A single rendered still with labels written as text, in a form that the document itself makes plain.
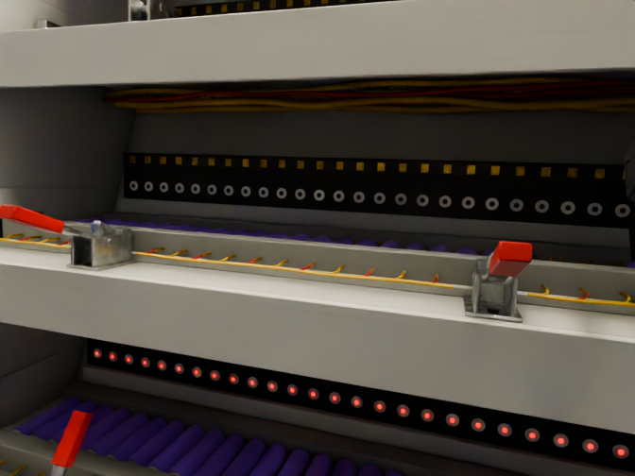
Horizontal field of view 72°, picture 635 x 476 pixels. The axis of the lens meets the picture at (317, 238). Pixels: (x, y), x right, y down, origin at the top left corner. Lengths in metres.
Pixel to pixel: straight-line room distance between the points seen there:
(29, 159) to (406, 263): 0.38
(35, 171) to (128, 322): 0.25
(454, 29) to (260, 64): 0.13
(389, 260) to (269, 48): 0.17
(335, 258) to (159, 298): 0.12
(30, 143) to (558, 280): 0.47
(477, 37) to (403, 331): 0.18
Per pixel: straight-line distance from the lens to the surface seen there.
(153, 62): 0.37
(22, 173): 0.52
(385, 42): 0.31
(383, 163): 0.43
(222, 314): 0.27
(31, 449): 0.46
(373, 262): 0.29
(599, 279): 0.30
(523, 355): 0.25
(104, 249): 0.34
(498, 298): 0.28
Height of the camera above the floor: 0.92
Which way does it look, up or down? 10 degrees up
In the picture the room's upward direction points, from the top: 8 degrees clockwise
